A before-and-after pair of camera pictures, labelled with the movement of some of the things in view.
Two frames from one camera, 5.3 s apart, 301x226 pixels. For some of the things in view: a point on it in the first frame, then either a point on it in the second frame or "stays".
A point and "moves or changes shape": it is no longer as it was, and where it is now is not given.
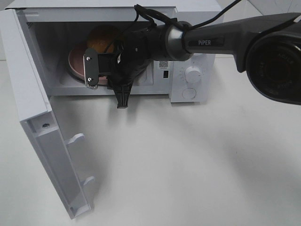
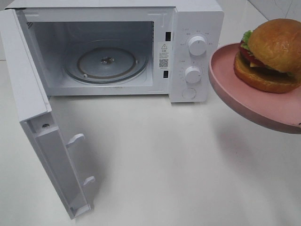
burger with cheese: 101,37 moves or changes shape
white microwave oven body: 53,27 stays
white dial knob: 192,74 stays
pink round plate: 76,63 to 279,111
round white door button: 189,93 stays
